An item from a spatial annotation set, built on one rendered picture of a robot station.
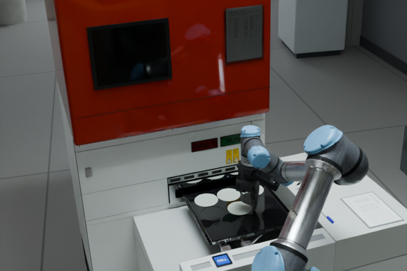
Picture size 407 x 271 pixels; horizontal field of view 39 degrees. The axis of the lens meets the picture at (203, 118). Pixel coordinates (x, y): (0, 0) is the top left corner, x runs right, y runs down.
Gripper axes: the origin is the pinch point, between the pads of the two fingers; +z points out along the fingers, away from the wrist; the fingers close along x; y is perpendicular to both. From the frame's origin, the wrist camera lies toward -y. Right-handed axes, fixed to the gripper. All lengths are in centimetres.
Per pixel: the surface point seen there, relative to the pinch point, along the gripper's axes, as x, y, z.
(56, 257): -46, 138, 92
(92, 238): 18, 66, 16
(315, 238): 19.3, -27.0, -4.0
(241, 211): 2.3, 5.4, 1.6
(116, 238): 12, 59, 19
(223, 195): -7.5, 16.1, 1.7
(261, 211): -0.1, -2.6, 1.6
